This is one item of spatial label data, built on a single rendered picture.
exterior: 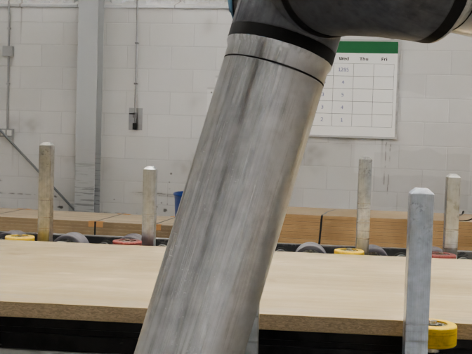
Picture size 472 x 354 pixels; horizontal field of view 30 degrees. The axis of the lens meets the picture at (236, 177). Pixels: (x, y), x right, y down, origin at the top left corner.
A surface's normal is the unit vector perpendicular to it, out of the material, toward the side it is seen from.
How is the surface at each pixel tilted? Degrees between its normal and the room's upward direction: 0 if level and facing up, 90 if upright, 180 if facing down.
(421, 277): 90
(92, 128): 90
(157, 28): 90
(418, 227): 90
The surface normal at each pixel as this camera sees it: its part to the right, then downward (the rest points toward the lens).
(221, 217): -0.11, -0.10
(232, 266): 0.33, 0.04
